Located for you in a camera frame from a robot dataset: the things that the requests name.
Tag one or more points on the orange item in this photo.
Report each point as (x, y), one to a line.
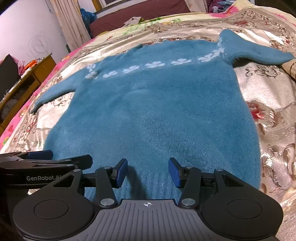
(31, 63)

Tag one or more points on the white crumpled cloth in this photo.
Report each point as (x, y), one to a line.
(133, 20)

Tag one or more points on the dark red headboard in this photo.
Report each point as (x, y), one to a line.
(111, 22)

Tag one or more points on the beige curtain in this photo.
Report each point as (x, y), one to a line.
(69, 23)

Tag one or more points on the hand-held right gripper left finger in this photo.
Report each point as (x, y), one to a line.
(121, 172)

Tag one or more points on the pink floral bed sheet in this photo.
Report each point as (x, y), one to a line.
(16, 115)

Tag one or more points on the woven bamboo item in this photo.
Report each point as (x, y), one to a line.
(290, 68)

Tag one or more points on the pile of clothes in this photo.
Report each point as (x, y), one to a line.
(217, 5)

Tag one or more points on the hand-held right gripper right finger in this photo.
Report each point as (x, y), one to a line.
(174, 172)

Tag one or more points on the blue knitted sweater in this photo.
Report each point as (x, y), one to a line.
(148, 104)

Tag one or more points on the black monitor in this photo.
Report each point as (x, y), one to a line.
(9, 69)

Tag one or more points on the floral satin bedspread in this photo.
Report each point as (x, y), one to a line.
(266, 92)

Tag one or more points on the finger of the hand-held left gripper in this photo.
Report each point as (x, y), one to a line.
(81, 161)
(41, 154)

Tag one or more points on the teal cloth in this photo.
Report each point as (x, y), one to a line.
(85, 17)

